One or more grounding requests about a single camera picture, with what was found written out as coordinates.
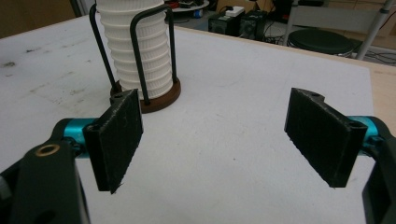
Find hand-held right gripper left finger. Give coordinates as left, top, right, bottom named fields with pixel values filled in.
left=64, top=88, right=144, bottom=194

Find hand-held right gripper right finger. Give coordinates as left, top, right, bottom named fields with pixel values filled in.
left=283, top=87, right=379, bottom=189

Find black wire cup holder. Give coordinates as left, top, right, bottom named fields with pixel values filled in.
left=89, top=3, right=182, bottom=115

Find stack of white paper cups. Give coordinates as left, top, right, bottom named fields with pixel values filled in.
left=95, top=0, right=174, bottom=101

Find black round stool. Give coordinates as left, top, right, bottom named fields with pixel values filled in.
left=287, top=28, right=355, bottom=57

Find white table mat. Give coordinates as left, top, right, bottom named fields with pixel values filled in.
left=0, top=13, right=375, bottom=224

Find white metal stand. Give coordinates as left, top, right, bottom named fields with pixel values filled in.
left=283, top=0, right=396, bottom=61

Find black power supply box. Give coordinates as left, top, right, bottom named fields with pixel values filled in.
left=238, top=9, right=269, bottom=41
left=207, top=12, right=242, bottom=36

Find white power adapter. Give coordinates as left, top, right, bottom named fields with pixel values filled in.
left=224, top=6, right=246, bottom=18

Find white round table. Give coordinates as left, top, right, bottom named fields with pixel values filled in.
left=169, top=0, right=210, bottom=13

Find black floor cables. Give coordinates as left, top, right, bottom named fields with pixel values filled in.
left=363, top=49, right=396, bottom=65

